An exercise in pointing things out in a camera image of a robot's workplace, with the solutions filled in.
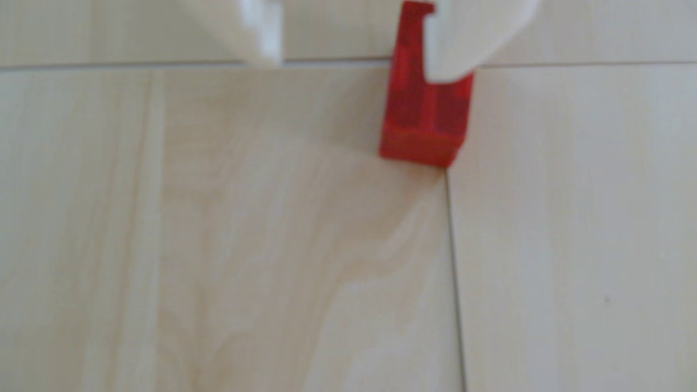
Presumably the white smooth gripper finger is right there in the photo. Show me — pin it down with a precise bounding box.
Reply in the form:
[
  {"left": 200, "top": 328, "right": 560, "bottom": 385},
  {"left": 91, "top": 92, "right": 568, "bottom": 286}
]
[{"left": 424, "top": 0, "right": 542, "bottom": 83}]

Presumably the white serrated gripper finger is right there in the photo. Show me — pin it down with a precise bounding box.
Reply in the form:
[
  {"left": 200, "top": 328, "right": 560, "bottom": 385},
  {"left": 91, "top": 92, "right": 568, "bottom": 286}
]
[{"left": 180, "top": 0, "right": 285, "bottom": 69}]

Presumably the red block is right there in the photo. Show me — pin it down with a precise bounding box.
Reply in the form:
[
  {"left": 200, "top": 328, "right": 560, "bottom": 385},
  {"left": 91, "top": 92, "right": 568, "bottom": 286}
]
[{"left": 378, "top": 0, "right": 476, "bottom": 168}]

